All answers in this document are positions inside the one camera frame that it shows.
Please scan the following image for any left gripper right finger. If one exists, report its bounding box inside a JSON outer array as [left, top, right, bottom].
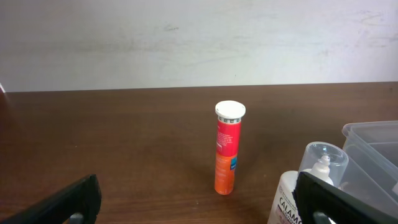
[[292, 172, 397, 224]]

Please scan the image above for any orange tablet tube white cap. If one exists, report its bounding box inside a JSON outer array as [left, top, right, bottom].
[[215, 100, 246, 195]]

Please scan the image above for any clear plastic container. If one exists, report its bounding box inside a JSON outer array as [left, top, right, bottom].
[[339, 121, 397, 217]]

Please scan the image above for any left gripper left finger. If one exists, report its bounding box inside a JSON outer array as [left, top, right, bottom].
[[1, 174, 102, 224]]

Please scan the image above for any white calamine lotion bottle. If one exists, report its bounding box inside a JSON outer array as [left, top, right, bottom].
[[267, 141, 349, 224]]

